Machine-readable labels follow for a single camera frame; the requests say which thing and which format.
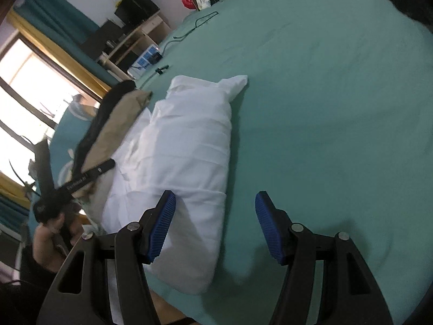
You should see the white hooded jacket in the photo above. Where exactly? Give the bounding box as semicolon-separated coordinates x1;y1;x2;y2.
76;75;248;295

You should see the person's left hand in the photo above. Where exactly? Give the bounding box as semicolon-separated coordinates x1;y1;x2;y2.
31;210;85;275

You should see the teal patterned table cloth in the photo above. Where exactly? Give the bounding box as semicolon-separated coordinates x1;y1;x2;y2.
49;101;96;186

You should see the beige folded garment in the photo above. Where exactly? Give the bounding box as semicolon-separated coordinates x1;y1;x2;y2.
81;88;153;173

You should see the black folded garment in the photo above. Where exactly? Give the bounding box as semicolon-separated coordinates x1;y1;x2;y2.
72;80;136;178

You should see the green bed with sheet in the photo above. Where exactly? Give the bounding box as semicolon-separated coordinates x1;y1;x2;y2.
145;0;432;324

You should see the yellow curtain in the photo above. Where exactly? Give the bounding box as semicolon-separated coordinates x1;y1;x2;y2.
6;9;110;98

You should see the wooden desk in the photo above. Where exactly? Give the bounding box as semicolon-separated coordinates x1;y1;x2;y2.
98;12;172;80

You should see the white blue power strip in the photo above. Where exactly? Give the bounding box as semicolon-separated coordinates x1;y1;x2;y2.
127;44;162;79

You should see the teal curtain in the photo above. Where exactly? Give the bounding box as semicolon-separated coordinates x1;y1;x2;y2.
12;0;118;88

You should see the black computer monitor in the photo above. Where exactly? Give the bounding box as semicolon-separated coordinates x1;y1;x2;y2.
80;20;123;62

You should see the black computer tower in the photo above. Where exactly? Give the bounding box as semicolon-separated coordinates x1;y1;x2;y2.
114;0;160;28

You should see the window frame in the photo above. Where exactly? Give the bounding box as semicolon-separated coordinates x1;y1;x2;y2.
1;33;99;186

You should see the black cable with plug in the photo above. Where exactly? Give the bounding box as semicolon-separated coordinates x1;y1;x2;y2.
140;64;170;89

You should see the black charger cable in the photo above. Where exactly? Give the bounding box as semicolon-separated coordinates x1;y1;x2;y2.
158;10;219;55

